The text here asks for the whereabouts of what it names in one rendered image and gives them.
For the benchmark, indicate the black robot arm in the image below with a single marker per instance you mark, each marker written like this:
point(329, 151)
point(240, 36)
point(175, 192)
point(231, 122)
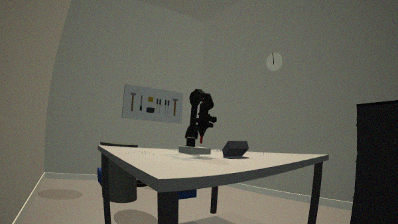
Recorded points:
point(196, 97)

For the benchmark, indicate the grey sloped panel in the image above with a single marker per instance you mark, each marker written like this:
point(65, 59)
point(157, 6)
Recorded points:
point(235, 149)

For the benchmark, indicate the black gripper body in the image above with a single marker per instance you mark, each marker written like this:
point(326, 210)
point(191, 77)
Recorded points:
point(202, 121)

